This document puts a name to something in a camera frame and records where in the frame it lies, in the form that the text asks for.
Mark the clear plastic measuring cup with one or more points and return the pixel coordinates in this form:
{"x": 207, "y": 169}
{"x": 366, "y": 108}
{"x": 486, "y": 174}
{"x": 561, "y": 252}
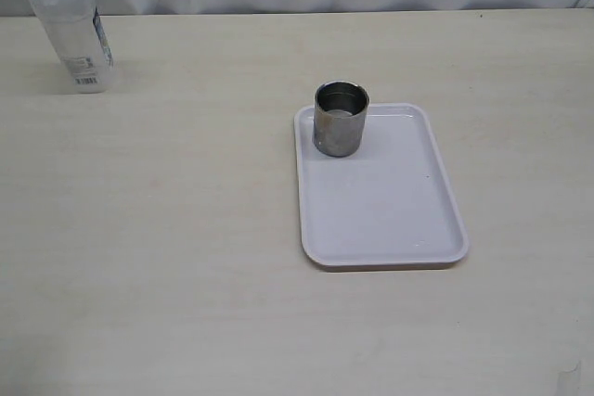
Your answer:
{"x": 75, "y": 31}

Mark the white plastic tray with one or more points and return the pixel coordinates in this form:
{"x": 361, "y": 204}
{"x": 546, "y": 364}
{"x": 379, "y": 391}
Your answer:
{"x": 389, "y": 204}

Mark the stainless steel cup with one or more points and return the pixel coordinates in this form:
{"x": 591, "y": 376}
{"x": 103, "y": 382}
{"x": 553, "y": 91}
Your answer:
{"x": 340, "y": 113}

